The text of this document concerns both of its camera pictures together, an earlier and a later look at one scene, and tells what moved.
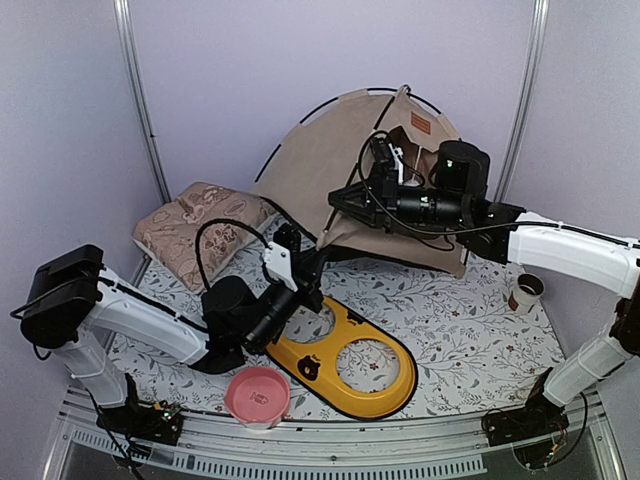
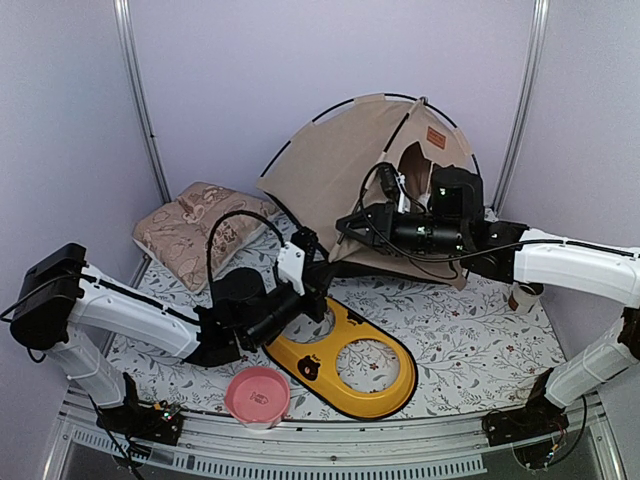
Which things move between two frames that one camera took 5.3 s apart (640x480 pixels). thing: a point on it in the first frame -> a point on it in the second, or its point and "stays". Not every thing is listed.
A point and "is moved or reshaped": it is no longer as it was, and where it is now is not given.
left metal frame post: x=124 y=25 stays
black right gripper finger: x=368 y=219 -> x=363 y=234
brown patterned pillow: x=192 y=236 stays
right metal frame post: x=541 y=19 stays
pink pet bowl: x=257 y=397 stays
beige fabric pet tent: x=322 y=151 is moved or reshaped
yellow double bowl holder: x=312 y=367 stays
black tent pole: x=362 y=161 -> x=392 y=139
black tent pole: x=332 y=102 -> x=348 y=102
